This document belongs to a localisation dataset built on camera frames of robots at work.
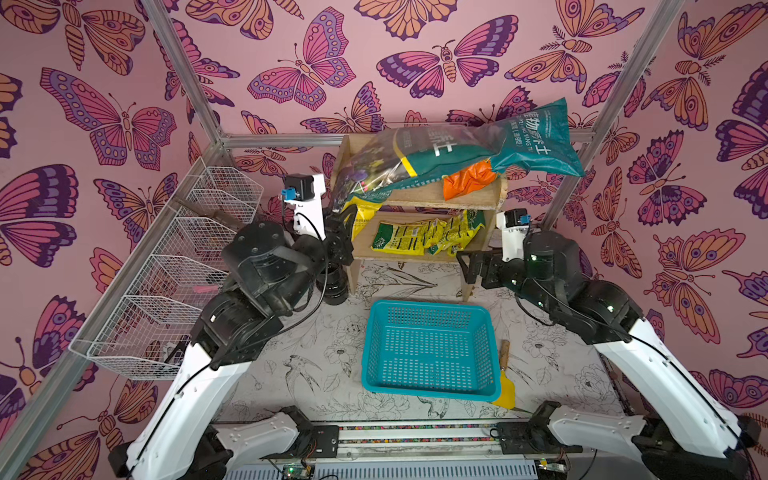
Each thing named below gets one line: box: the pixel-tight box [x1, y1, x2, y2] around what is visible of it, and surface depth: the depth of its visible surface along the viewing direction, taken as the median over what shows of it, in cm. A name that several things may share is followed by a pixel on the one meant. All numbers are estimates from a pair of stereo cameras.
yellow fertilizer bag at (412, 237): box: [371, 218, 445, 256], surface depth 87 cm
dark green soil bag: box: [331, 124, 502, 209], surface depth 42 cm
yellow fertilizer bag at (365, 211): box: [341, 196, 383, 242], surface depth 52 cm
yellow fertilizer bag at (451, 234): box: [428, 210, 485, 256], surface depth 83 cm
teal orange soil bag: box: [443, 98, 586, 201], surface depth 65 cm
